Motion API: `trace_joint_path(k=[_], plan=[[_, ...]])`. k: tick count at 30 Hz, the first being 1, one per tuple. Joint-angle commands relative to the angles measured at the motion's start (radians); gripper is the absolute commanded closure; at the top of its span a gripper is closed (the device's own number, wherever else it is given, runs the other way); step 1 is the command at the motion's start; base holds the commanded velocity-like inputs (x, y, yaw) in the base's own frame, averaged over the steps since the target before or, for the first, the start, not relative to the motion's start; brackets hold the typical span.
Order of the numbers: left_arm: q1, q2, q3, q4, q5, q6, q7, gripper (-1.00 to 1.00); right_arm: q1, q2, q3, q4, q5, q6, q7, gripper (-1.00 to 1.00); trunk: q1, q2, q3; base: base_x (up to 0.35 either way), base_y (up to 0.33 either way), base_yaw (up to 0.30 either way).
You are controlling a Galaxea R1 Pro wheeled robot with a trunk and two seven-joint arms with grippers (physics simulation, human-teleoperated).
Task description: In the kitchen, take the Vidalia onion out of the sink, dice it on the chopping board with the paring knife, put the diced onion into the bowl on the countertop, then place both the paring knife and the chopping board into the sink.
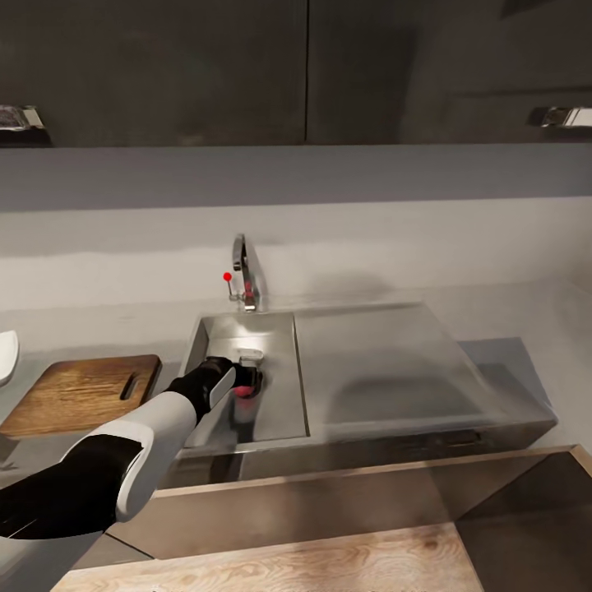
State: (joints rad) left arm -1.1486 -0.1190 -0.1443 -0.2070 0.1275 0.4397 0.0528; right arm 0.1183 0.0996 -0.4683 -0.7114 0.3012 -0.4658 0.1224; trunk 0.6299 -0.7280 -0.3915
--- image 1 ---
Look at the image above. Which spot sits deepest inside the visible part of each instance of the drop in sink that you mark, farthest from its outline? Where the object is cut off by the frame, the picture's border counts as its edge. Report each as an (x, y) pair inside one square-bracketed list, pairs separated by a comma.
[(336, 374)]

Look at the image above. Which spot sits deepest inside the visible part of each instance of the cutting board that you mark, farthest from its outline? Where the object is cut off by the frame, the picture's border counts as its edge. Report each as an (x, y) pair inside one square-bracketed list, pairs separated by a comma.
[(89, 393)]

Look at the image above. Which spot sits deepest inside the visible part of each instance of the dishwasher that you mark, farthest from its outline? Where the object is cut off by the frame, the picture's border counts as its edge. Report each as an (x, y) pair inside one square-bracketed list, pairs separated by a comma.
[(108, 551)]

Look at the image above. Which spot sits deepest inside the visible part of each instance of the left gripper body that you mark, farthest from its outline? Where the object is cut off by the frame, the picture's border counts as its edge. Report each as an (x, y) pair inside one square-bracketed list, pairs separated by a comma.
[(246, 376)]

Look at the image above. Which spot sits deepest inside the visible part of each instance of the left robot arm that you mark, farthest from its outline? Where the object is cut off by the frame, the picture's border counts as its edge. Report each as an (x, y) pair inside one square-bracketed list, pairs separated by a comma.
[(51, 519)]

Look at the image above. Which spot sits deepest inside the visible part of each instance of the cabinet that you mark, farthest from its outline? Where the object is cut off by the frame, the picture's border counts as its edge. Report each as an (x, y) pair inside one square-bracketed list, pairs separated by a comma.
[(439, 72), (152, 73)]

